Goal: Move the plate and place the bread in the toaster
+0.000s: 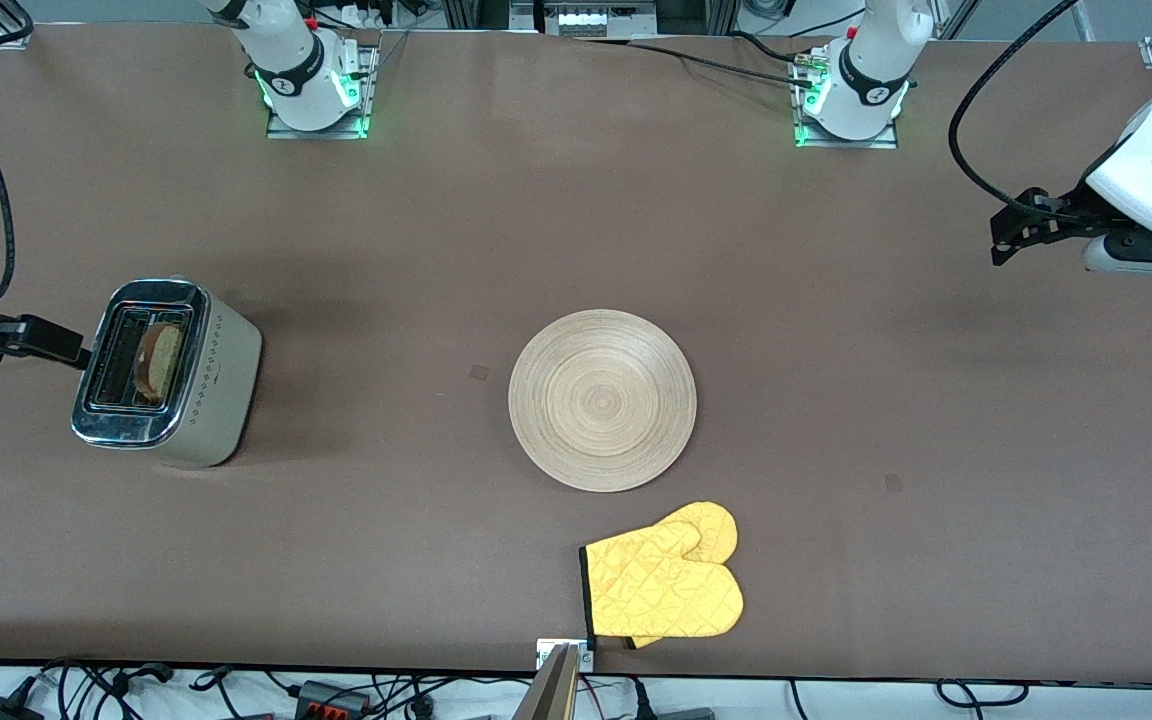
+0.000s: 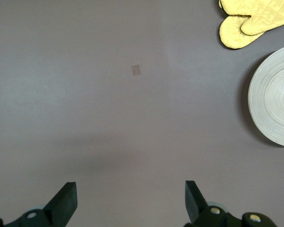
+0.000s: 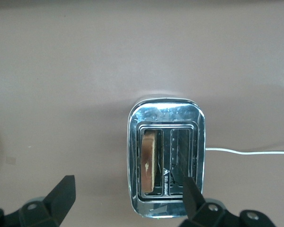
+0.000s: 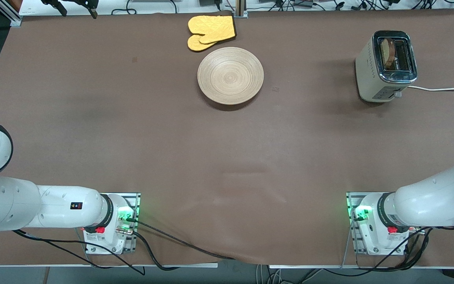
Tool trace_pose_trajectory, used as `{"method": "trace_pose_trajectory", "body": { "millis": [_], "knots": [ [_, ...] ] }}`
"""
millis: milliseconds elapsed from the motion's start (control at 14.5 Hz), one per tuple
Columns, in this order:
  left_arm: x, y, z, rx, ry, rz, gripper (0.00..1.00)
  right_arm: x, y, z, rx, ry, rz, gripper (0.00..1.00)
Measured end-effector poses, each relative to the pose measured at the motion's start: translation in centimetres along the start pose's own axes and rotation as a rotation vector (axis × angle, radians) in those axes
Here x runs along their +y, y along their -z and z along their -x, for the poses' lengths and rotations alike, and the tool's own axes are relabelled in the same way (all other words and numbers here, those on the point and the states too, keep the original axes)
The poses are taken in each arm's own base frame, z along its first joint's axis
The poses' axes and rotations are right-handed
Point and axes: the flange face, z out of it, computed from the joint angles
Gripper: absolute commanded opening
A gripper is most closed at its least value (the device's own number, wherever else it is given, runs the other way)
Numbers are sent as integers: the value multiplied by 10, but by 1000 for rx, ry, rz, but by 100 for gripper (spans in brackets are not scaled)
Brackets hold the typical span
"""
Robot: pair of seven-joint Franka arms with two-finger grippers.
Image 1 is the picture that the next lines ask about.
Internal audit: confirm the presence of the brown bread slice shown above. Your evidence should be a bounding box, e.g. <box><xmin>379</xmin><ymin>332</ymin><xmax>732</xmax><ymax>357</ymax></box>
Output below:
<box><xmin>133</xmin><ymin>322</ymin><xmax>187</xmax><ymax>406</ymax></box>

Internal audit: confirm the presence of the round wooden plate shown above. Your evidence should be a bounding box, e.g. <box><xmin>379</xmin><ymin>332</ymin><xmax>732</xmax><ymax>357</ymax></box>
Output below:
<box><xmin>508</xmin><ymin>308</ymin><xmax>699</xmax><ymax>494</ymax></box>

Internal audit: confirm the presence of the chrome two-slot toaster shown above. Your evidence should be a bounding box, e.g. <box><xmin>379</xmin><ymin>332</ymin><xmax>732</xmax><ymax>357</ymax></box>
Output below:
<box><xmin>71</xmin><ymin>277</ymin><xmax>264</xmax><ymax>469</ymax></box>

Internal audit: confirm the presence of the yellow quilted oven mitt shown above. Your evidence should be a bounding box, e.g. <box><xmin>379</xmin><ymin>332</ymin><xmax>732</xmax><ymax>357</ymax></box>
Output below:
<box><xmin>626</xmin><ymin>501</ymin><xmax>740</xmax><ymax>651</ymax></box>
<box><xmin>579</xmin><ymin>520</ymin><xmax>745</xmax><ymax>641</ymax></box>

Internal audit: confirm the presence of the red and black connector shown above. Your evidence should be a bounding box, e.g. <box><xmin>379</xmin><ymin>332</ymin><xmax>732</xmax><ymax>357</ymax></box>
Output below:
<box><xmin>294</xmin><ymin>680</ymin><xmax>374</xmax><ymax>717</ymax></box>

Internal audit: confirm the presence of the white power strip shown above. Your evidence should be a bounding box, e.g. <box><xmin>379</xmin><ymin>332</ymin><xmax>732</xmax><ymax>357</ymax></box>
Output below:
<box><xmin>341</xmin><ymin>0</ymin><xmax>407</xmax><ymax>29</ymax></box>

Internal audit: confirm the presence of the black plug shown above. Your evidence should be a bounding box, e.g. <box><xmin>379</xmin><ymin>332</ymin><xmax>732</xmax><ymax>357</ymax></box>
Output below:
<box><xmin>626</xmin><ymin>680</ymin><xmax>717</xmax><ymax>720</ymax></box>

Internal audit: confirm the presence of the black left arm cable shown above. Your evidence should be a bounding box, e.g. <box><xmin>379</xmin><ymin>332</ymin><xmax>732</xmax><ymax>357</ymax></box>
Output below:
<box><xmin>946</xmin><ymin>0</ymin><xmax>1082</xmax><ymax>223</ymax></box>

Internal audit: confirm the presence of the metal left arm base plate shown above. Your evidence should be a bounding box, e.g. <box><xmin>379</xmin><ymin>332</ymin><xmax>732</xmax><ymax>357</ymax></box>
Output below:
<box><xmin>793</xmin><ymin>45</ymin><xmax>902</xmax><ymax>151</ymax></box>

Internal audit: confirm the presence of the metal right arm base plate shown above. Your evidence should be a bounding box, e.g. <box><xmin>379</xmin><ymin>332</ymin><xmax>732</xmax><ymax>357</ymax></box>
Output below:
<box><xmin>266</xmin><ymin>42</ymin><xmax>377</xmax><ymax>141</ymax></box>

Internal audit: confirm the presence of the black cable on table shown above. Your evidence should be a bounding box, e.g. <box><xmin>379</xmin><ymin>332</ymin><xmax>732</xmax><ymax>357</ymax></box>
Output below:
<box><xmin>576</xmin><ymin>33</ymin><xmax>822</xmax><ymax>89</ymax></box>

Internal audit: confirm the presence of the black looped floor cable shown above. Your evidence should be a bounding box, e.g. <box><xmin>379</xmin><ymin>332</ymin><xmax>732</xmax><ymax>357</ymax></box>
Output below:
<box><xmin>36</xmin><ymin>658</ymin><xmax>177</xmax><ymax>720</ymax></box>
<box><xmin>936</xmin><ymin>680</ymin><xmax>1032</xmax><ymax>711</ymax></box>

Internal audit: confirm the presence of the aluminium frame structure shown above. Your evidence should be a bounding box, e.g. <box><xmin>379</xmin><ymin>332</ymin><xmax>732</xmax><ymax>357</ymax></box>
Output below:
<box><xmin>441</xmin><ymin>0</ymin><xmax>737</xmax><ymax>39</ymax></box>

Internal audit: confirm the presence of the metal post bracket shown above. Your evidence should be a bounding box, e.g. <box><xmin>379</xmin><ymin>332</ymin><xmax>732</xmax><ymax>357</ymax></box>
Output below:
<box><xmin>536</xmin><ymin>637</ymin><xmax>597</xmax><ymax>673</ymax></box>

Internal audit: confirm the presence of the aluminium camera post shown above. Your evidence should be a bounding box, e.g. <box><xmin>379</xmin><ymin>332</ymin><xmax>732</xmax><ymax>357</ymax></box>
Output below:
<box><xmin>511</xmin><ymin>642</ymin><xmax>582</xmax><ymax>720</ymax></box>

